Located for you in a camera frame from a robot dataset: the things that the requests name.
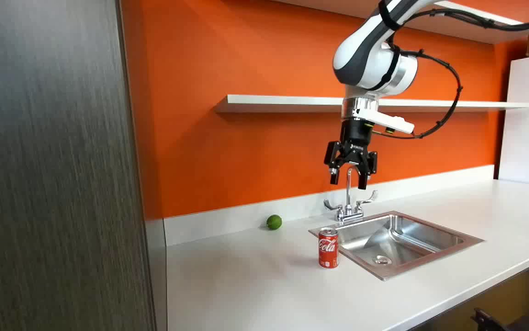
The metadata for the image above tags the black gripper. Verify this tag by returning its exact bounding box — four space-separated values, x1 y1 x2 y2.
323 119 379 189

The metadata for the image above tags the red soda can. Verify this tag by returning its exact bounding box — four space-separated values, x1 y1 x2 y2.
318 228 340 268

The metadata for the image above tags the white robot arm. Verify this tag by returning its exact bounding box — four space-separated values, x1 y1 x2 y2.
325 0 435 189

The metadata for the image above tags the stainless steel sink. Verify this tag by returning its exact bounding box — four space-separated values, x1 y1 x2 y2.
329 211 481 279

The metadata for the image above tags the chrome faucet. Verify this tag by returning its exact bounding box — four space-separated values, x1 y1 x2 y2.
323 169 377 222

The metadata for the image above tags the green lime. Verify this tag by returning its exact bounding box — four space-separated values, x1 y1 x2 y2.
265 215 283 230

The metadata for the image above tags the dark wood cabinet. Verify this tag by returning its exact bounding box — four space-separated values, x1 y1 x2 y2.
0 0 156 331

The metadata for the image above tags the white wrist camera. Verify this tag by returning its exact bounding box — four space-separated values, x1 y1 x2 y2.
367 110 415 134

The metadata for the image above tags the white wall shelf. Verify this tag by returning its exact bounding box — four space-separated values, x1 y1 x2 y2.
215 94 529 114

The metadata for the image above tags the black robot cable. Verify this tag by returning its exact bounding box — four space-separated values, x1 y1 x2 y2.
377 0 529 142

